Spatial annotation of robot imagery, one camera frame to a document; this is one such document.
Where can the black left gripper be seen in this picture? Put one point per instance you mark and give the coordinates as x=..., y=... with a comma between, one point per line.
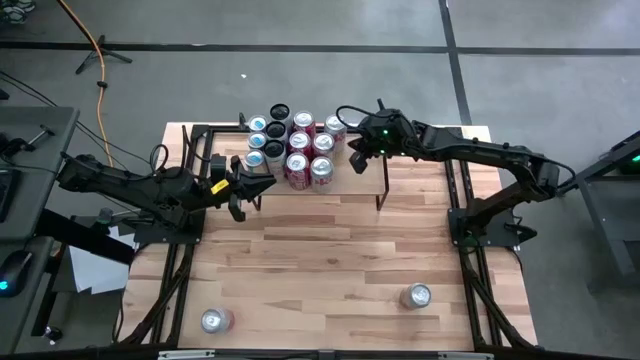
x=236, y=210

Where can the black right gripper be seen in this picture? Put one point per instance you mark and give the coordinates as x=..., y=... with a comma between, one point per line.
x=360, y=162

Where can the silver drink can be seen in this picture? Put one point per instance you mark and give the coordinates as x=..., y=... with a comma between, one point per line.
x=324, y=142
x=416, y=295
x=335, y=122
x=215, y=320

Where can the white floral Celsius can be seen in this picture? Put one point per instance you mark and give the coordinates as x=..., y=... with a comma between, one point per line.
x=274, y=148

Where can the silver Diet Coke can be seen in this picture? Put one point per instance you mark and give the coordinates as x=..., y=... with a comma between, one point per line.
x=321, y=167

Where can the red Coca-Cola can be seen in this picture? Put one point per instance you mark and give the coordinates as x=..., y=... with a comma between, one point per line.
x=303, y=120
x=297, y=162
x=300, y=140

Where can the black-topped slim can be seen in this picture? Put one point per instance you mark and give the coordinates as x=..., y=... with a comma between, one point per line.
x=280, y=111
x=276, y=130

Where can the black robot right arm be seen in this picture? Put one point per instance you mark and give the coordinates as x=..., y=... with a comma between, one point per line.
x=475, y=147

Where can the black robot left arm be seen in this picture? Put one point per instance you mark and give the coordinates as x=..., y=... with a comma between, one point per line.
x=125, y=182

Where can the wooden shelf black metal legs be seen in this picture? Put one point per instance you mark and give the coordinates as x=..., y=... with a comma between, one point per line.
x=360, y=180

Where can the yellow tag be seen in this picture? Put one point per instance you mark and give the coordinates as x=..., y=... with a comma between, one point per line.
x=220, y=186

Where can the grey knob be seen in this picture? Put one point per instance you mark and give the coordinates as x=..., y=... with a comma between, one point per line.
x=105, y=216

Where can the black desk strut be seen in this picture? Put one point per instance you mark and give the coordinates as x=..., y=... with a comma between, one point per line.
x=80, y=235

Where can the white paper sheets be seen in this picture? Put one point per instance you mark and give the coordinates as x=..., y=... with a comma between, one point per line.
x=95, y=272

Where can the black tripod base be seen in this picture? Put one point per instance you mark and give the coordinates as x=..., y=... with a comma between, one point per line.
x=101, y=51

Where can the grey desk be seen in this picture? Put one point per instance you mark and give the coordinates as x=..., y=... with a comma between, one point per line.
x=45, y=150
x=35, y=310

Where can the black clamp tool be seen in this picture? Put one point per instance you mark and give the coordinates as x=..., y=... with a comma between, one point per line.
x=20, y=145

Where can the black keyboard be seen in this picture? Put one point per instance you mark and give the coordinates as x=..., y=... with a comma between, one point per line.
x=7, y=195

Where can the black caster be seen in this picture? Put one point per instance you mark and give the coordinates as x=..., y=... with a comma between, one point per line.
x=52, y=334

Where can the black computer mouse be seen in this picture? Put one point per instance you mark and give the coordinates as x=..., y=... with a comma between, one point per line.
x=15, y=270

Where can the grey side table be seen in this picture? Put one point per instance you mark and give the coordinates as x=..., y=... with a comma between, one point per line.
x=607, y=235

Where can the person's shoe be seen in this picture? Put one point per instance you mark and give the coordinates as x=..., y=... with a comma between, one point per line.
x=14, y=15
x=26, y=4

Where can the black aluminium table frame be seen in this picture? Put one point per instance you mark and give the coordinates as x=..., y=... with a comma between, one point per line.
x=225, y=129

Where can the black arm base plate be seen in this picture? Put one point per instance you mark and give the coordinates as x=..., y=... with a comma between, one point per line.
x=500, y=239
x=150, y=235

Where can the silver frame bracket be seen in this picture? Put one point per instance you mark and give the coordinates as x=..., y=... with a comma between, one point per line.
x=465, y=356
x=185, y=354

